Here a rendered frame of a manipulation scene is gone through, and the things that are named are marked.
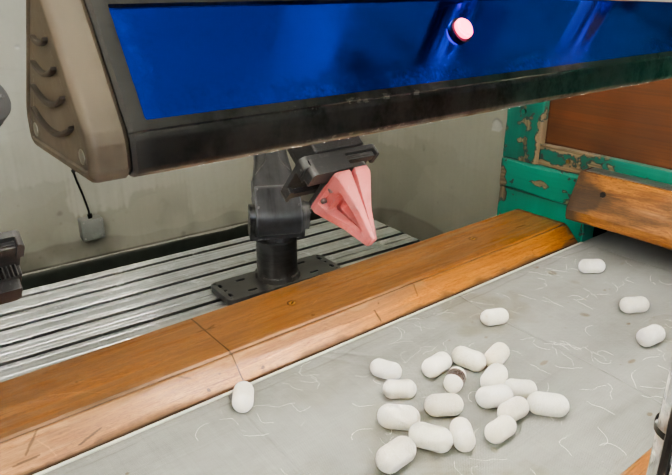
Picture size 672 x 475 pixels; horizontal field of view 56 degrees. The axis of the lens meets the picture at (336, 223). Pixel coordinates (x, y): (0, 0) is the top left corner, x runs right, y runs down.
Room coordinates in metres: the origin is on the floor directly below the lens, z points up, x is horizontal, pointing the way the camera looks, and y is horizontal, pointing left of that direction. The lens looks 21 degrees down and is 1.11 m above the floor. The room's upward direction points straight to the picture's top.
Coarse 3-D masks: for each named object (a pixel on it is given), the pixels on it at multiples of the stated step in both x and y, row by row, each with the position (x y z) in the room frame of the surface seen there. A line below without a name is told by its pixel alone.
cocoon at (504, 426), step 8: (504, 416) 0.45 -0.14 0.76; (488, 424) 0.45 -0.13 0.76; (496, 424) 0.44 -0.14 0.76; (504, 424) 0.44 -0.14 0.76; (512, 424) 0.45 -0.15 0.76; (488, 432) 0.44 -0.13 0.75; (496, 432) 0.44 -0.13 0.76; (504, 432) 0.44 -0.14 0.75; (512, 432) 0.44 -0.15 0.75; (488, 440) 0.44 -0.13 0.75; (496, 440) 0.43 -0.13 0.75; (504, 440) 0.44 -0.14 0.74
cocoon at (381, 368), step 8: (376, 360) 0.54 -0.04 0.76; (384, 360) 0.54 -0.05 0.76; (376, 368) 0.53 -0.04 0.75; (384, 368) 0.53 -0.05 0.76; (392, 368) 0.53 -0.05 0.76; (400, 368) 0.53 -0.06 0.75; (376, 376) 0.53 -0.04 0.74; (384, 376) 0.53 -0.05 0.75; (392, 376) 0.53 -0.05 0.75; (400, 376) 0.53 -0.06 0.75
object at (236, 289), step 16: (272, 240) 0.88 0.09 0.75; (288, 240) 0.89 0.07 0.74; (272, 256) 0.87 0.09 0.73; (288, 256) 0.88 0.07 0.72; (320, 256) 0.97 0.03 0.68; (256, 272) 0.89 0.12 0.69; (272, 272) 0.87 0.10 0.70; (288, 272) 0.88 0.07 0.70; (304, 272) 0.91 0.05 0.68; (320, 272) 0.91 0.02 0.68; (224, 288) 0.86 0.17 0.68; (240, 288) 0.86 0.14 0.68; (256, 288) 0.86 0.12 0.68; (272, 288) 0.86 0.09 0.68
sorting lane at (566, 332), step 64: (576, 256) 0.84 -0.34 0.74; (448, 320) 0.65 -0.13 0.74; (512, 320) 0.65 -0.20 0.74; (576, 320) 0.65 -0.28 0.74; (640, 320) 0.65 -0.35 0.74; (256, 384) 0.53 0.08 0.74; (320, 384) 0.53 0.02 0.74; (576, 384) 0.53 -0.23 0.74; (640, 384) 0.53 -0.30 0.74; (128, 448) 0.43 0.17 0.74; (192, 448) 0.43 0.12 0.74; (256, 448) 0.43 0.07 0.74; (320, 448) 0.43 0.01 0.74; (512, 448) 0.43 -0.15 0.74; (576, 448) 0.43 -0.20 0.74; (640, 448) 0.43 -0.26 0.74
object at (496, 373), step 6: (492, 366) 0.53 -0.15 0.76; (498, 366) 0.53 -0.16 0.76; (504, 366) 0.53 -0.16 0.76; (486, 372) 0.52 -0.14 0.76; (492, 372) 0.51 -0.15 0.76; (498, 372) 0.52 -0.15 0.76; (504, 372) 0.52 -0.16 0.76; (480, 378) 0.52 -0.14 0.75; (486, 378) 0.51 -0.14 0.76; (492, 378) 0.51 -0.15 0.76; (498, 378) 0.51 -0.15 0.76; (504, 378) 0.52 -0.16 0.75; (486, 384) 0.51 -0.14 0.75; (492, 384) 0.51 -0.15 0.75
